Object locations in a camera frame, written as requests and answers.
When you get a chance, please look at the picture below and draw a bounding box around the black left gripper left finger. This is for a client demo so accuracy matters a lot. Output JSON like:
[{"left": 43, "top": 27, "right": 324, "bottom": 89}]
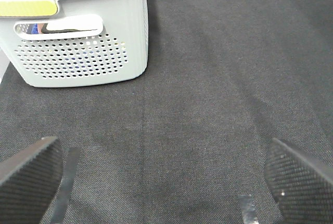
[{"left": 1, "top": 137, "right": 63, "bottom": 223}]

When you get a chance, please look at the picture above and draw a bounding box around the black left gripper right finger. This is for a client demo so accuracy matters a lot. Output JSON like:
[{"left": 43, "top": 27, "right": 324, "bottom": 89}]
[{"left": 264, "top": 138, "right": 332, "bottom": 223}]

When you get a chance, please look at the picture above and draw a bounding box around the black tape strip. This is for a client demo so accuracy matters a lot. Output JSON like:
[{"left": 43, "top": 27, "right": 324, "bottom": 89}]
[
  {"left": 238, "top": 194, "right": 259, "bottom": 224},
  {"left": 50, "top": 147, "right": 80, "bottom": 224}
]

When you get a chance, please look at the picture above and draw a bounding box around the black fabric table mat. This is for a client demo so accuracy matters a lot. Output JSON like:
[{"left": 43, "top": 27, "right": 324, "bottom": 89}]
[{"left": 1, "top": 0, "right": 332, "bottom": 223}]

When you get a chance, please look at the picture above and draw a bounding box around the grey perforated laundry basket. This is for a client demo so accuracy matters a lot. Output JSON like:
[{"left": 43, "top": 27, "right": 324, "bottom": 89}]
[{"left": 1, "top": 0, "right": 149, "bottom": 88}]

